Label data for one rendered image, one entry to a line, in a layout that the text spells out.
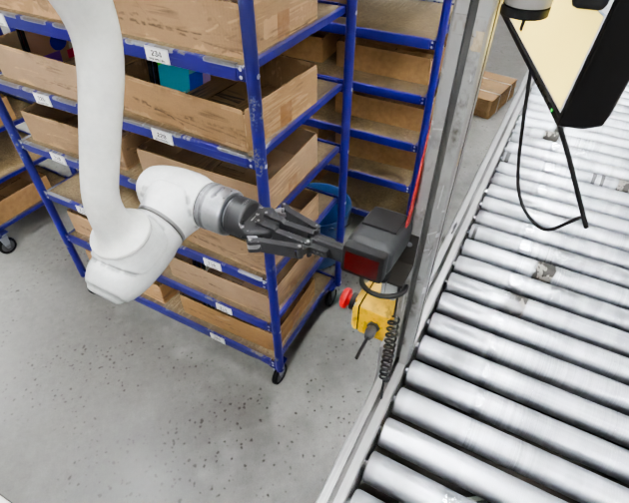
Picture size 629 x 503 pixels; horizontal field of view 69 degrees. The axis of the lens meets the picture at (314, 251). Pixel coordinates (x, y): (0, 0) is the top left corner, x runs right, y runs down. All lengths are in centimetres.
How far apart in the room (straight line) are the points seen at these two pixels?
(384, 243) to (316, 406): 115
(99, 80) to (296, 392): 127
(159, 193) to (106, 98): 23
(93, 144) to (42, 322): 151
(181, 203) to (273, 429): 99
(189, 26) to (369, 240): 63
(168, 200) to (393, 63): 128
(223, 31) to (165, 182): 31
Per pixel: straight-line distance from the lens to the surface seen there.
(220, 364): 180
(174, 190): 88
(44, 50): 164
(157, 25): 111
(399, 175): 209
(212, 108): 107
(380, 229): 61
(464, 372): 92
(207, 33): 102
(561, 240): 125
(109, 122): 72
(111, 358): 193
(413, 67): 192
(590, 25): 55
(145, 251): 81
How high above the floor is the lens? 148
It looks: 43 degrees down
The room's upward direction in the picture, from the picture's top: straight up
